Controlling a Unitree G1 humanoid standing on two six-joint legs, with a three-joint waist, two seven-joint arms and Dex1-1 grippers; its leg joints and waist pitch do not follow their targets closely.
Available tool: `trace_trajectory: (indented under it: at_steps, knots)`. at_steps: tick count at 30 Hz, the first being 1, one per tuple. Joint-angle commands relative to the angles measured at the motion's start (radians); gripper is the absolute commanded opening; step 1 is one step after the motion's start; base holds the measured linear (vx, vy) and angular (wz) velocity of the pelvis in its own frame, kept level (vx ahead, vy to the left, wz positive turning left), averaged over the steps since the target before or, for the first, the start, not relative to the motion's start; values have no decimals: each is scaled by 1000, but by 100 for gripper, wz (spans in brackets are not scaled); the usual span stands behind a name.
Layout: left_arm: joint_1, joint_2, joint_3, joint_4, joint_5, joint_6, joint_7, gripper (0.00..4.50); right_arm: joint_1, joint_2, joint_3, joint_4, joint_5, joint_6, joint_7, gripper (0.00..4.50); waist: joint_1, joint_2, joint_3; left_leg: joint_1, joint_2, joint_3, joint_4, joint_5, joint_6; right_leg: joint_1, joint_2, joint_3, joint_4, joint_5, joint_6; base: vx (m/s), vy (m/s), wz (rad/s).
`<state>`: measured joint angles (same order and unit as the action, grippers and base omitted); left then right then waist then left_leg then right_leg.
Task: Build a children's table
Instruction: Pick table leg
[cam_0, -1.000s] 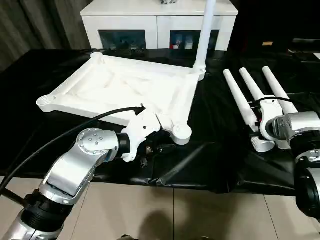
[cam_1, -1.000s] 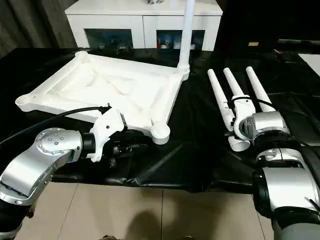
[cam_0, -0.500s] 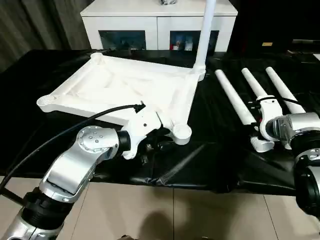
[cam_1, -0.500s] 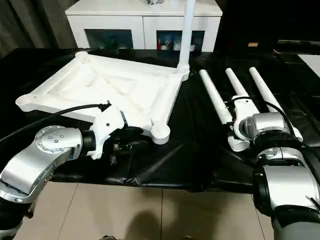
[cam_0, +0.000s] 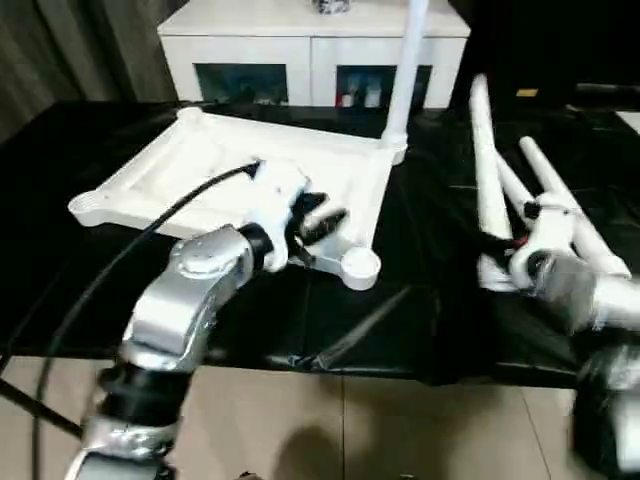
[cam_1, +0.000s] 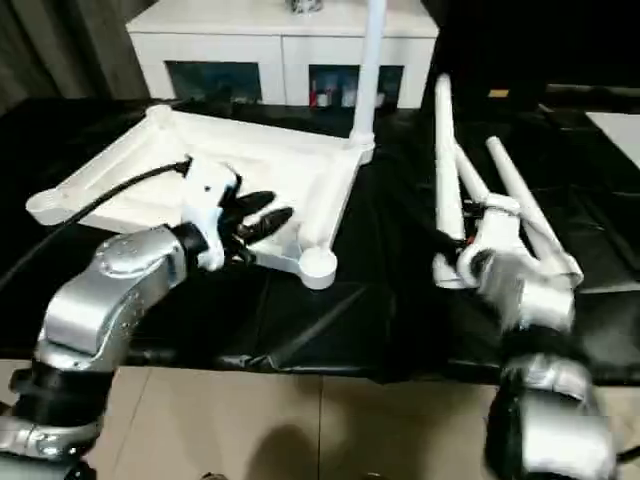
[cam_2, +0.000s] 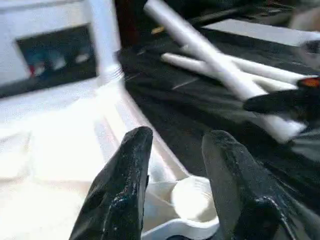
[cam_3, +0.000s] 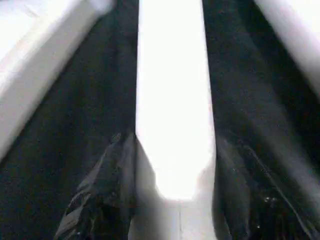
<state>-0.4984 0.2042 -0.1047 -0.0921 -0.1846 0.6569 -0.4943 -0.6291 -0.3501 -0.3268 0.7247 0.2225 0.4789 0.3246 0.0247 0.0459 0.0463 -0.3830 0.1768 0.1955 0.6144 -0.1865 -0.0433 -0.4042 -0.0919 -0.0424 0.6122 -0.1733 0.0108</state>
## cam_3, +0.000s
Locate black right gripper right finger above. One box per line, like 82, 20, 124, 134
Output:
212, 138, 320, 240

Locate white plastic table top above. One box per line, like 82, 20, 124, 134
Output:
0, 0, 117, 163

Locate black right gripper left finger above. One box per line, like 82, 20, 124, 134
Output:
54, 133, 137, 240

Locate white plastic table leg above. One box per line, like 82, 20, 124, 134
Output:
257, 0, 320, 95
127, 0, 217, 240

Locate black work mat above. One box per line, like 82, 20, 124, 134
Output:
0, 0, 320, 240

